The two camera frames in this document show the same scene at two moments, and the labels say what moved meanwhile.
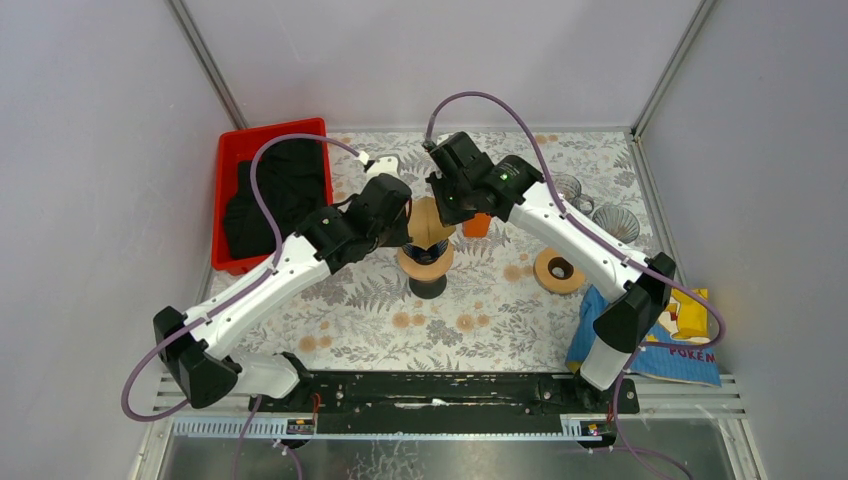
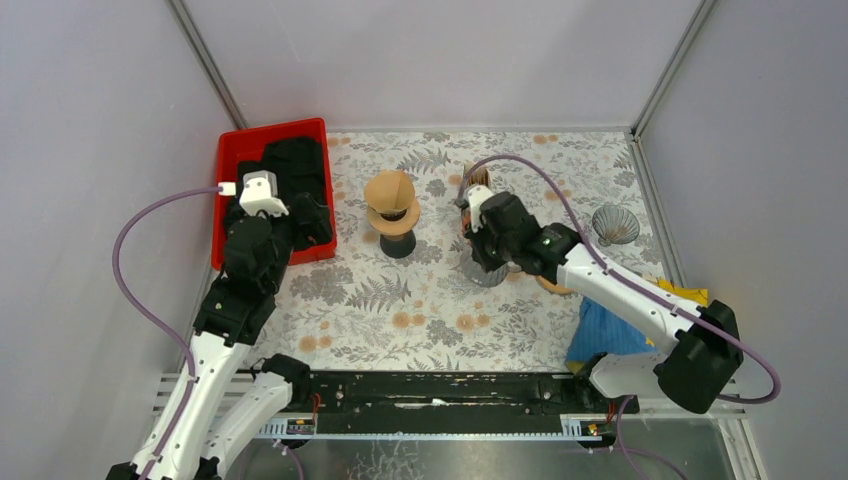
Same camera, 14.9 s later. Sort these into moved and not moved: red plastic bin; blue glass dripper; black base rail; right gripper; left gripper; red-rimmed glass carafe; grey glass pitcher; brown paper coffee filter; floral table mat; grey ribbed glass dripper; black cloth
Moved: red-rimmed glass carafe; brown paper coffee filter; right gripper; left gripper; blue glass dripper; grey glass pitcher
Not moved: black base rail; floral table mat; red plastic bin; grey ribbed glass dripper; black cloth
